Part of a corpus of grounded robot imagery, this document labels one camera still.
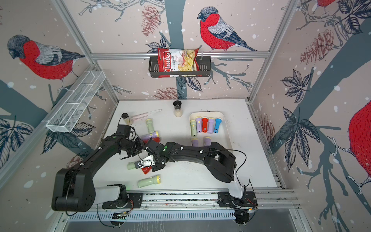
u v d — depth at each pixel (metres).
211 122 1.03
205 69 0.93
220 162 0.48
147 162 0.69
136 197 0.75
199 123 1.01
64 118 0.71
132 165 0.84
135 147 0.74
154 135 0.97
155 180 0.78
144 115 1.11
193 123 1.01
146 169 0.81
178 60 0.87
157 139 0.95
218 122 1.04
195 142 0.92
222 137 0.97
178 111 1.07
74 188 0.41
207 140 0.93
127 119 1.01
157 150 0.63
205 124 1.03
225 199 0.73
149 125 1.02
